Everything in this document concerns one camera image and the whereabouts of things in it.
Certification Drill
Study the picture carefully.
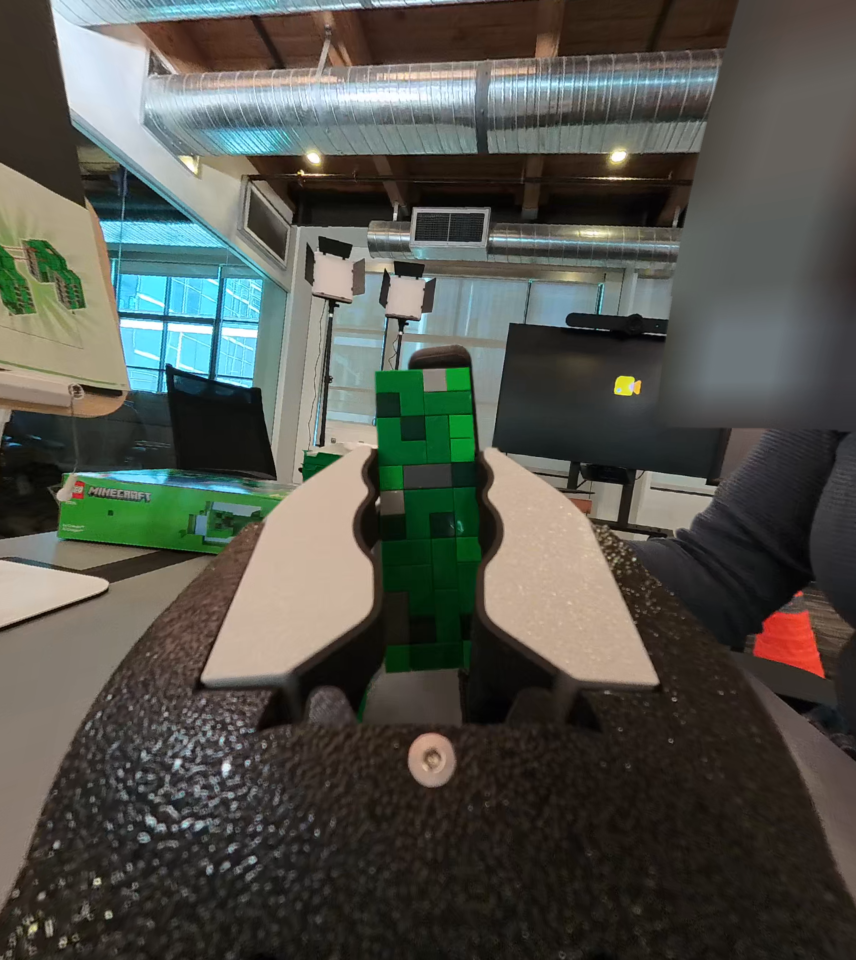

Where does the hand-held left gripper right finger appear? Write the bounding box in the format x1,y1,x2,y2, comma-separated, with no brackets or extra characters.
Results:
467,447,661,725

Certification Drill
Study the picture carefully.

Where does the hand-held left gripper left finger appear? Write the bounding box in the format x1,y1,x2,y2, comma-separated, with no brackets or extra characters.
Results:
201,447,387,723

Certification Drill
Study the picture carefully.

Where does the green black brick tower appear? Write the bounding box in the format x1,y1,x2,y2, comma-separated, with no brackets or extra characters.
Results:
359,345,483,721

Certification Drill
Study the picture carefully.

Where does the person's right forearm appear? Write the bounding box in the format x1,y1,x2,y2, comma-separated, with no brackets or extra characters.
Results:
626,429,856,652

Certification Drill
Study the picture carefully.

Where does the grey desk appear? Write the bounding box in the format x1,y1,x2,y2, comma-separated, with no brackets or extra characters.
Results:
0,528,856,960

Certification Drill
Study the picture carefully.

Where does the black TV stand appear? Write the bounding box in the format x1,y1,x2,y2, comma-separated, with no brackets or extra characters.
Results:
563,461,675,540

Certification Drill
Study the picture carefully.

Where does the small green white box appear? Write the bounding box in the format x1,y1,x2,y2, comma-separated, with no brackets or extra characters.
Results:
300,442,372,485

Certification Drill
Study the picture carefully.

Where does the green toy box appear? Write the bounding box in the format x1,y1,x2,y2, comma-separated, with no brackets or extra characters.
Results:
58,468,297,556

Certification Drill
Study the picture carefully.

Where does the black office chair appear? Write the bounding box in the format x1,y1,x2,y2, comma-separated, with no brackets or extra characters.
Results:
165,363,279,481

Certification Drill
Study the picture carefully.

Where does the black TV screen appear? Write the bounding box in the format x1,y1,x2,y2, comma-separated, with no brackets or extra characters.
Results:
491,322,732,485

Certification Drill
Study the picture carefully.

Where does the orange cone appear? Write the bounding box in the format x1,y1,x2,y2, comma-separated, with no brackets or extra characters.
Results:
754,591,826,680

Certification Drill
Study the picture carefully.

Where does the black webcam bar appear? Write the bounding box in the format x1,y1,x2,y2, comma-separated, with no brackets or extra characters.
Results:
565,311,670,336

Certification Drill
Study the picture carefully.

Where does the glass window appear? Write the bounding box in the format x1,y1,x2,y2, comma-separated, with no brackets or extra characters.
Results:
116,273,265,393

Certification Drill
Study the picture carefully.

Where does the studio light panel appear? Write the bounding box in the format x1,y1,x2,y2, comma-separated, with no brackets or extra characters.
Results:
380,261,438,322
304,236,366,305

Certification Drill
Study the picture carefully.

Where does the green brick instruction booklet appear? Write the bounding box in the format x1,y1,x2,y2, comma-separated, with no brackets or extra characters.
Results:
0,131,131,395

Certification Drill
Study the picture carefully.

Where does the dark panel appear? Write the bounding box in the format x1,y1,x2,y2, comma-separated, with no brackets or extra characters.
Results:
0,0,88,211

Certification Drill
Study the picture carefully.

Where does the black desk cable flap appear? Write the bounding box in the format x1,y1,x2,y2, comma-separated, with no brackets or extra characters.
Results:
0,553,201,584

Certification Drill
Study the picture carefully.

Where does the small silver air duct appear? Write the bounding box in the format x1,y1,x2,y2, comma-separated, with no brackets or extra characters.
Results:
366,219,682,265

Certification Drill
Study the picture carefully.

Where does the white wall vent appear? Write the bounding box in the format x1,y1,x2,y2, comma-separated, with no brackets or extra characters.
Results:
236,176,294,268

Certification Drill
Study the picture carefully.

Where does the white duct vent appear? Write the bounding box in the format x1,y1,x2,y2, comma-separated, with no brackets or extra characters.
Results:
409,206,492,247

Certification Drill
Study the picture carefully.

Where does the large silver air duct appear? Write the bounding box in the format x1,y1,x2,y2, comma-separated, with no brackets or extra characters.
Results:
143,48,725,159

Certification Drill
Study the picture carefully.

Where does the silver ceiling air duct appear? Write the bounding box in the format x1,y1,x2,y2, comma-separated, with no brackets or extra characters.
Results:
53,0,543,28

